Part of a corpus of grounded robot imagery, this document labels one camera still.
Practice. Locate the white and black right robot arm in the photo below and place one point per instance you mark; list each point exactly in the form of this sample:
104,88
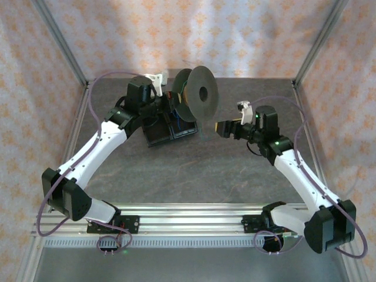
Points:
299,176

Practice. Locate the black plastic compartment tray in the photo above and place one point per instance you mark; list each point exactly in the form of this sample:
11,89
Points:
155,132

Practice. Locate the aluminium mounting rail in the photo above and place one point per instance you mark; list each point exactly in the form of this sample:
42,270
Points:
188,220

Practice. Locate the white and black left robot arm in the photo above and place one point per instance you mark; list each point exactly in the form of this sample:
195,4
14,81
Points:
100,147

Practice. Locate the patterned backdrop cloth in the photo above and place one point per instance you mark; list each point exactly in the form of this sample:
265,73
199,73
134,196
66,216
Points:
188,35

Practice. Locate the aluminium table edge rail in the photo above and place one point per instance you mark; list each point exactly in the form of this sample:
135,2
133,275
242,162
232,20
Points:
299,100
75,129

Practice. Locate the aluminium frame post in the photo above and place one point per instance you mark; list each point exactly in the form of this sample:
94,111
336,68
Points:
319,41
62,41

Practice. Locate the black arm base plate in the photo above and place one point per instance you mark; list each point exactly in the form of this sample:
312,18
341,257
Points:
249,224
132,224

